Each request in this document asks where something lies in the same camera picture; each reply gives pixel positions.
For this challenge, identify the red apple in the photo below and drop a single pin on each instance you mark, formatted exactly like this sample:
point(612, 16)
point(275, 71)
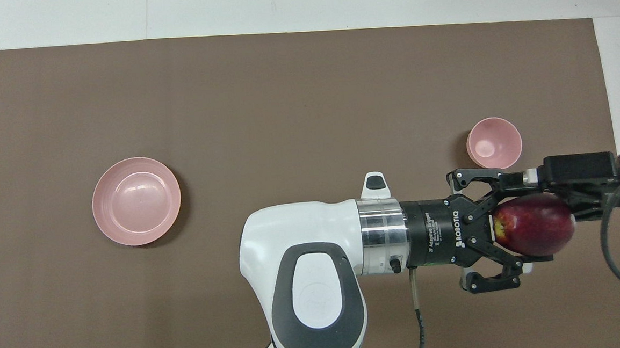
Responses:
point(539, 224)

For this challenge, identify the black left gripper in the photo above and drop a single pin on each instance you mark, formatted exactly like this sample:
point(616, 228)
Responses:
point(435, 233)

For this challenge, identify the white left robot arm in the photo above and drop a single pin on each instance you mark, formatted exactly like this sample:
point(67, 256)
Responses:
point(306, 282)

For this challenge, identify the pink plate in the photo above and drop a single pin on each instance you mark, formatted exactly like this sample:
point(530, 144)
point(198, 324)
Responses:
point(136, 200)

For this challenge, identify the pink bowl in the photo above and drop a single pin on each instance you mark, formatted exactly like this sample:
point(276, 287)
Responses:
point(494, 144)

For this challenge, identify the brown table mat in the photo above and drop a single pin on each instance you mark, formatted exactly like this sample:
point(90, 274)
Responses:
point(230, 103)

